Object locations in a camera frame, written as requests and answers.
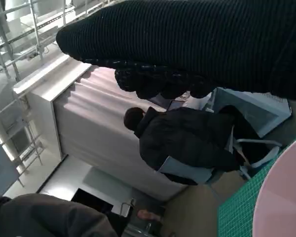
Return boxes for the standing person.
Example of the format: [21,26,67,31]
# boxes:
[0,194,161,237]

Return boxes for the person's hand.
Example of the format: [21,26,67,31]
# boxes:
[137,209,161,222]

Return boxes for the seated person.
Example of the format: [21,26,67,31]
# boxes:
[123,106,274,186]

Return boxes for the white pipe lattice frame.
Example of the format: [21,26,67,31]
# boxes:
[0,0,89,188]

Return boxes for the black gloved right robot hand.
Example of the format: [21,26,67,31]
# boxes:
[56,0,296,102]

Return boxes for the pink bowl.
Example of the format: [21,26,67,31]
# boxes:
[253,134,296,237]

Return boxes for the laptop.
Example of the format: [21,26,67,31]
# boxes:
[167,100,186,112]

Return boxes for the office chair with white frame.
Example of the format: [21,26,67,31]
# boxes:
[159,138,281,185]

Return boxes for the green cutting mat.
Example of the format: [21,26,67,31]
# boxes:
[217,130,296,237]

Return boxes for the white perforated cabinet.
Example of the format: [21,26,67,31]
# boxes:
[199,87,292,139]

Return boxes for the black square panel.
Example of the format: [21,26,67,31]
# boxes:
[71,187,114,215]

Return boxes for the white desk with pink cloth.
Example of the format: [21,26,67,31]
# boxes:
[13,55,188,203]

